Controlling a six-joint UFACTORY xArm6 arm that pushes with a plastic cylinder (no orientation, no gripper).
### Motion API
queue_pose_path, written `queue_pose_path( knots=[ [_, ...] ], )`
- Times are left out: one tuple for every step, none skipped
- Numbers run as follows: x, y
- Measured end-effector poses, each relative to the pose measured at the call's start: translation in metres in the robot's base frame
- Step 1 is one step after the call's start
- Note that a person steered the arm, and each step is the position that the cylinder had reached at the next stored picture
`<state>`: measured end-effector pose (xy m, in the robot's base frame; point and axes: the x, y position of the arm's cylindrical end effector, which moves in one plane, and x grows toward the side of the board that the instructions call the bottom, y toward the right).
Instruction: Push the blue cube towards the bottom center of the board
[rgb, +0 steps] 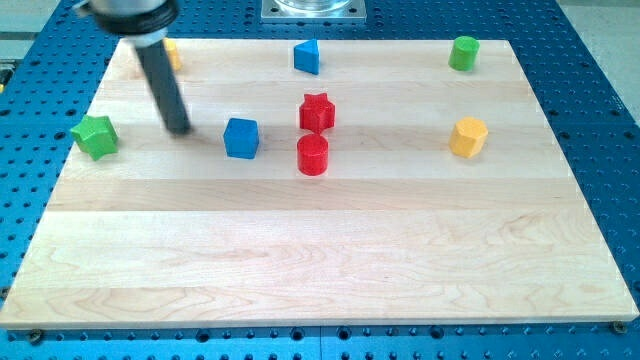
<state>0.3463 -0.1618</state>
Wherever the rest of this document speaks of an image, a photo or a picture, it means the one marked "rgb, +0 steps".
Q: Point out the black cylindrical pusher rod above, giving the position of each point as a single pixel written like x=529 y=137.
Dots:
x=161 y=79

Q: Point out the blue triangle block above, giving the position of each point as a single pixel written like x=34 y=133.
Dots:
x=307 y=57

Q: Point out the green cylinder block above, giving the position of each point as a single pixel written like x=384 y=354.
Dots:
x=463 y=53

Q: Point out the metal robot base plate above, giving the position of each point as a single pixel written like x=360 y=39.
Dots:
x=313 y=11

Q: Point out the green star block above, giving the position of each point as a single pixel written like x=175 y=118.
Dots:
x=95 y=136

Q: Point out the red cylinder block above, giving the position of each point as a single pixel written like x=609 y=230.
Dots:
x=312 y=154

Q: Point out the blue cube block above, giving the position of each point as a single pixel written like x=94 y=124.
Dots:
x=241 y=138

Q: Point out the wooden board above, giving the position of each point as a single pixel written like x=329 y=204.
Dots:
x=172 y=232

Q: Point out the yellow block behind rod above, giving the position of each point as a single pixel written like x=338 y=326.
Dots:
x=172 y=53

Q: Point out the red star block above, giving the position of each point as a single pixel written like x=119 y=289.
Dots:
x=316 y=113

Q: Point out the yellow hexagon block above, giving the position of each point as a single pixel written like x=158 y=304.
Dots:
x=468 y=137

